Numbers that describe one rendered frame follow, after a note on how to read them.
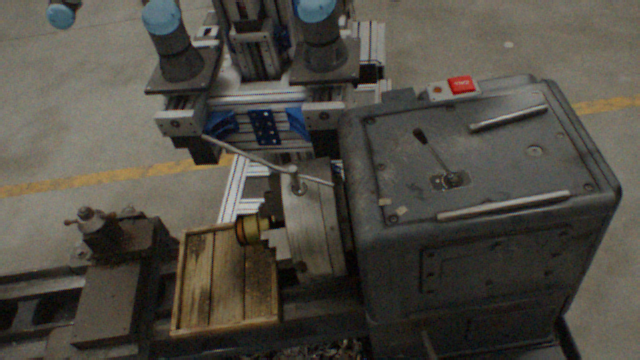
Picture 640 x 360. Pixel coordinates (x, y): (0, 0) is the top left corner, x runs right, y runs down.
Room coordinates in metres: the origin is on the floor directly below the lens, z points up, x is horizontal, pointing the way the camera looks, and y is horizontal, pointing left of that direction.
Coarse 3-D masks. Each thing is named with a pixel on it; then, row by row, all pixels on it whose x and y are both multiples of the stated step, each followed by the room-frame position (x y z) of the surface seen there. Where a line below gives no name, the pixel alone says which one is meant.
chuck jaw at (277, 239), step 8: (264, 232) 0.80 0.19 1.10; (272, 232) 0.80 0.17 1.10; (280, 232) 0.79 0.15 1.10; (264, 240) 0.78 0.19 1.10; (272, 240) 0.77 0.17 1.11; (280, 240) 0.76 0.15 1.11; (264, 248) 0.78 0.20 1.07; (272, 248) 0.75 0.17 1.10; (280, 248) 0.74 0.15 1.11; (288, 248) 0.73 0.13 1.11; (272, 256) 0.74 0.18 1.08; (280, 256) 0.71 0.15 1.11; (288, 256) 0.71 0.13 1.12; (280, 264) 0.70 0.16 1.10; (288, 264) 0.70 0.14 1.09; (296, 264) 0.69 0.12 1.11; (304, 264) 0.68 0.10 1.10
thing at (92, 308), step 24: (120, 216) 1.08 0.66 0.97; (144, 216) 1.08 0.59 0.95; (96, 264) 0.91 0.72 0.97; (120, 264) 0.90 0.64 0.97; (144, 264) 0.90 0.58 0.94; (96, 288) 0.83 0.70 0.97; (120, 288) 0.81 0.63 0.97; (96, 312) 0.75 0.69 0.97; (120, 312) 0.74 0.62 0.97; (72, 336) 0.69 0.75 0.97; (96, 336) 0.68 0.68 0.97; (120, 336) 0.67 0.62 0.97
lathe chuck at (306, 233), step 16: (304, 160) 0.93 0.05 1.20; (288, 176) 0.86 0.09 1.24; (288, 192) 0.81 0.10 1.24; (288, 208) 0.77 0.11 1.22; (304, 208) 0.76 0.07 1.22; (320, 208) 0.75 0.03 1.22; (288, 224) 0.74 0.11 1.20; (304, 224) 0.73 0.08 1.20; (320, 224) 0.72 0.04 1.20; (288, 240) 0.71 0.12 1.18; (304, 240) 0.70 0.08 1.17; (320, 240) 0.70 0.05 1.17; (304, 256) 0.69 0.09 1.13; (320, 256) 0.68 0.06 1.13; (304, 272) 0.68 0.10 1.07; (320, 272) 0.67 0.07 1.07
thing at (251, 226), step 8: (248, 216) 0.86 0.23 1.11; (256, 216) 0.85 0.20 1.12; (240, 224) 0.84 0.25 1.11; (248, 224) 0.83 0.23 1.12; (256, 224) 0.82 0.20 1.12; (264, 224) 0.83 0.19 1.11; (272, 224) 0.86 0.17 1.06; (240, 232) 0.82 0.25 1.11; (248, 232) 0.81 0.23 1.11; (256, 232) 0.80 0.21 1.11; (240, 240) 0.81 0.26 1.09; (248, 240) 0.80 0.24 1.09; (256, 240) 0.80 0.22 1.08
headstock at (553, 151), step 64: (384, 128) 0.93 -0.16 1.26; (448, 128) 0.89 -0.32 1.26; (512, 128) 0.84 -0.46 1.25; (576, 128) 0.80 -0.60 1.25; (384, 192) 0.73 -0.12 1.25; (448, 192) 0.69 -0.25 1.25; (512, 192) 0.66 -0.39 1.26; (576, 192) 0.62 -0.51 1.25; (384, 256) 0.61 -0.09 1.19; (448, 256) 0.61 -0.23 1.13; (512, 256) 0.60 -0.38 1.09; (576, 256) 0.60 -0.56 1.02; (384, 320) 0.60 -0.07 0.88
